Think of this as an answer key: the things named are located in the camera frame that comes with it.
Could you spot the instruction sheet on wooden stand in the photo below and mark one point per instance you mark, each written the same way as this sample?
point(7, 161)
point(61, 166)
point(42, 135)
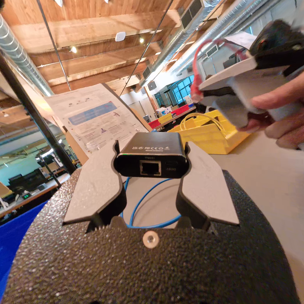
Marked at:
point(95, 118)

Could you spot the black metal pole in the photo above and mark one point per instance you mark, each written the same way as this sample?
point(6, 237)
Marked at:
point(35, 114)

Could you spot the silver ventilation duct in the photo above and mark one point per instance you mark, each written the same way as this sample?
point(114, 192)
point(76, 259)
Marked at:
point(171, 54)
point(21, 57)
point(225, 30)

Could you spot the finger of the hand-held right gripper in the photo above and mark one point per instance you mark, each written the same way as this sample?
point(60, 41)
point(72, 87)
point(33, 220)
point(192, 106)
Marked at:
point(228, 76)
point(232, 109)

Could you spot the person's right hand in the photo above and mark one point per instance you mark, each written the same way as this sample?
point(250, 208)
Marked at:
point(292, 133)

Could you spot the black wall speaker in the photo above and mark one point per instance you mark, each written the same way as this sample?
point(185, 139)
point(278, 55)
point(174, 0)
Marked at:
point(152, 85)

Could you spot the black network adapter box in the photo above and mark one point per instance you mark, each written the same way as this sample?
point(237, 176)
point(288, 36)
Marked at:
point(152, 144)

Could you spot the grey desk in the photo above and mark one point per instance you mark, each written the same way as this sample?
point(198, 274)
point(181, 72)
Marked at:
point(261, 166)

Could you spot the blue plastic bin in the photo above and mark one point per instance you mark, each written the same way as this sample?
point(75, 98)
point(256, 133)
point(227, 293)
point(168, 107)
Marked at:
point(14, 237)

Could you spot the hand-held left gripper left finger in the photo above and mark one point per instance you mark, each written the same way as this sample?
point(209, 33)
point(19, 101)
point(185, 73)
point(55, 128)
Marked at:
point(97, 182)

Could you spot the red plastic bin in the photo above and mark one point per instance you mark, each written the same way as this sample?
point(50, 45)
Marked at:
point(154, 123)
point(180, 112)

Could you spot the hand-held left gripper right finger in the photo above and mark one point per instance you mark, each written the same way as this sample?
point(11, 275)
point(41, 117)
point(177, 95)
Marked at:
point(209, 190)

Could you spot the small yellow plastic bin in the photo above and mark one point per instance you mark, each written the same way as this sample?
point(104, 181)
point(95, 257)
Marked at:
point(165, 118)

